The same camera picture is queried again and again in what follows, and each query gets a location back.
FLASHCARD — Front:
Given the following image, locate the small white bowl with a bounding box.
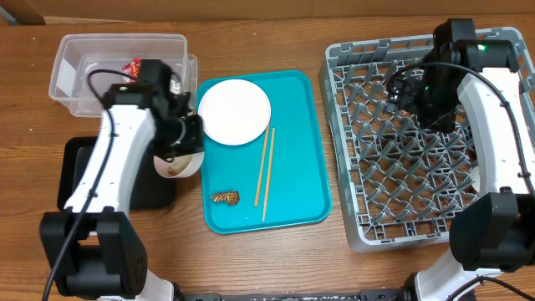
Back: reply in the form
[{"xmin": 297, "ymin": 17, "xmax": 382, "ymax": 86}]
[{"xmin": 153, "ymin": 152, "xmax": 205, "ymax": 178}]

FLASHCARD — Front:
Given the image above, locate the red snack wrapper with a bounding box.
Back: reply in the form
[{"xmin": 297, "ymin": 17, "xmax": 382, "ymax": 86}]
[{"xmin": 122, "ymin": 57, "xmax": 141, "ymax": 83}]

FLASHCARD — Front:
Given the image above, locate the white cup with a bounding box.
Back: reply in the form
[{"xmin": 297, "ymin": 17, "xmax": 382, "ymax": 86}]
[{"xmin": 470, "ymin": 166, "xmax": 481, "ymax": 192}]

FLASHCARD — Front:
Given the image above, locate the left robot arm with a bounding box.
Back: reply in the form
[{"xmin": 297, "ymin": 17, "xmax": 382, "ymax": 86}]
[{"xmin": 39, "ymin": 59, "xmax": 204, "ymax": 300}]

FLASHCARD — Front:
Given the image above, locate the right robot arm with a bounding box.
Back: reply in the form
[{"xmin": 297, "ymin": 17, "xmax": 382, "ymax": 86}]
[{"xmin": 386, "ymin": 18, "xmax": 534, "ymax": 300}]

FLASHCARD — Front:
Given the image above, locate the grey dishwasher rack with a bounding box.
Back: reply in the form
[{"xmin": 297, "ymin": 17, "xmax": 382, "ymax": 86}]
[{"xmin": 319, "ymin": 27, "xmax": 534, "ymax": 253}]

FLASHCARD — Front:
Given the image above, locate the black plastic tray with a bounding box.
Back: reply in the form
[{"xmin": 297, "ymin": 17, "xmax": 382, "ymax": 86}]
[{"xmin": 57, "ymin": 136, "xmax": 176, "ymax": 211}]

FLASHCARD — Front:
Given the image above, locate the large white plate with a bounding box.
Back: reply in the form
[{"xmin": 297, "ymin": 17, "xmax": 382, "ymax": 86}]
[{"xmin": 198, "ymin": 79, "xmax": 271, "ymax": 146}]

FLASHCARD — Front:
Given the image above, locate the brown dried mushroom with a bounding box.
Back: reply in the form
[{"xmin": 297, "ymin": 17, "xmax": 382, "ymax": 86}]
[{"xmin": 211, "ymin": 191, "xmax": 240, "ymax": 207}]

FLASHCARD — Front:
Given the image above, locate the right wooden chopstick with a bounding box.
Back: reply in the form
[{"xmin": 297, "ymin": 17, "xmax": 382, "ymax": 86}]
[{"xmin": 262, "ymin": 127, "xmax": 276, "ymax": 222}]

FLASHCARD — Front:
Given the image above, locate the wooden chopstick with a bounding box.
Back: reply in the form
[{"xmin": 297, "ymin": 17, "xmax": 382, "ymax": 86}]
[
  {"xmin": 262, "ymin": 127, "xmax": 276, "ymax": 222},
  {"xmin": 254, "ymin": 124, "xmax": 269, "ymax": 207}
]

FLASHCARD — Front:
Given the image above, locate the left wooden chopstick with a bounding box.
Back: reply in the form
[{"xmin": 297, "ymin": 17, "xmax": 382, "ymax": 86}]
[{"xmin": 254, "ymin": 124, "xmax": 269, "ymax": 207}]

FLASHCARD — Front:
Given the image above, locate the teal serving tray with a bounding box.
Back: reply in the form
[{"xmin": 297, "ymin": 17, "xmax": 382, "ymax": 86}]
[{"xmin": 201, "ymin": 69, "xmax": 332, "ymax": 234}]

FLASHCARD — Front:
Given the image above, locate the clear plastic bin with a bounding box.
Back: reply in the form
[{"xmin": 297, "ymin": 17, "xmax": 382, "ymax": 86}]
[{"xmin": 48, "ymin": 33, "xmax": 197, "ymax": 118}]

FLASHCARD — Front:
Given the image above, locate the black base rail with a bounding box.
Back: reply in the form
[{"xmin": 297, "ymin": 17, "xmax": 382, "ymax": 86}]
[{"xmin": 175, "ymin": 288, "xmax": 417, "ymax": 301}]

